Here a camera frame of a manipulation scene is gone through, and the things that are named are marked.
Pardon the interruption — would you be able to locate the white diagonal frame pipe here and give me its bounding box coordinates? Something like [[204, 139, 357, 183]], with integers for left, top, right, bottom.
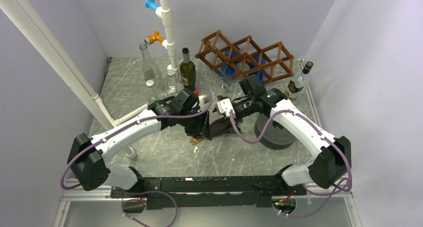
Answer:
[[0, 0, 138, 160]]

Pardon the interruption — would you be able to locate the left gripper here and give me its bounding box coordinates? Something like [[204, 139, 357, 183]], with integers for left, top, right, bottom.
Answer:
[[178, 108, 213, 141]]

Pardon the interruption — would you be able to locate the clear square bottle black cap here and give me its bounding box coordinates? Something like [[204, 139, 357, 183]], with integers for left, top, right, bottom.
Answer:
[[284, 61, 314, 102]]

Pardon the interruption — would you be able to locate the clear glass jar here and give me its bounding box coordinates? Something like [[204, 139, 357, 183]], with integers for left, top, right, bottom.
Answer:
[[145, 88, 166, 105]]

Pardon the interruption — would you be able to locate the dark grey foam spool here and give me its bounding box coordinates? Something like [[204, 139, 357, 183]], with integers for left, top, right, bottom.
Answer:
[[254, 114, 297, 150]]

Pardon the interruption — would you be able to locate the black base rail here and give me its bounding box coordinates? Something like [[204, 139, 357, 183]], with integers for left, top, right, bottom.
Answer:
[[110, 175, 306, 210]]

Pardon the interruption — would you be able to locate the white pvc pipe stand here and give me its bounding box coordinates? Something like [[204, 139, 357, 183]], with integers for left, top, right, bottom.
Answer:
[[112, 0, 182, 129]]

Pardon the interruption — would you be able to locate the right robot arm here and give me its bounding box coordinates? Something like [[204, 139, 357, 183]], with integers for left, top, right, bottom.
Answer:
[[215, 75, 352, 195]]

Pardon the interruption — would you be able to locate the blue bottle silver cap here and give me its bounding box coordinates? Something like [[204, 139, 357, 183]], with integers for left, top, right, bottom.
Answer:
[[218, 64, 235, 92]]

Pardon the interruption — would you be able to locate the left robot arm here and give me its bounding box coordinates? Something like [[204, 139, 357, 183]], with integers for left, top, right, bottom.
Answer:
[[66, 89, 212, 197]]

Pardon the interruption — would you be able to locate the brown wooden wine rack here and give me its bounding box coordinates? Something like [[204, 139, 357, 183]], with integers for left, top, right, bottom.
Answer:
[[195, 29, 294, 84]]

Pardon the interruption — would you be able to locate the clear bottle chrome cap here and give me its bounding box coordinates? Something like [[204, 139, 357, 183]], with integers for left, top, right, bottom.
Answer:
[[248, 56, 267, 83]]

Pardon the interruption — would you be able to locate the green bottle grey cap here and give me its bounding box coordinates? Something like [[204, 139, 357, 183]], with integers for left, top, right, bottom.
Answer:
[[179, 47, 197, 91]]

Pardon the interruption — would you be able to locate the brown bottle gold foil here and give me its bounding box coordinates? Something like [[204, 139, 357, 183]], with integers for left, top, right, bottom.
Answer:
[[190, 117, 235, 146]]

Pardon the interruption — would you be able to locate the clear bottle dark label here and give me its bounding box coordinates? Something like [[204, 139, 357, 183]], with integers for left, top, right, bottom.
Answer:
[[139, 43, 164, 89]]

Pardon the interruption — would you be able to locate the orange tap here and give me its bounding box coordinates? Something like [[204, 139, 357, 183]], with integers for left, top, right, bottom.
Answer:
[[144, 30, 165, 45]]

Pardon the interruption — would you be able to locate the large clear bottle white stopper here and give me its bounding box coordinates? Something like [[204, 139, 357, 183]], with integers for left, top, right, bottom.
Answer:
[[164, 69, 184, 96]]

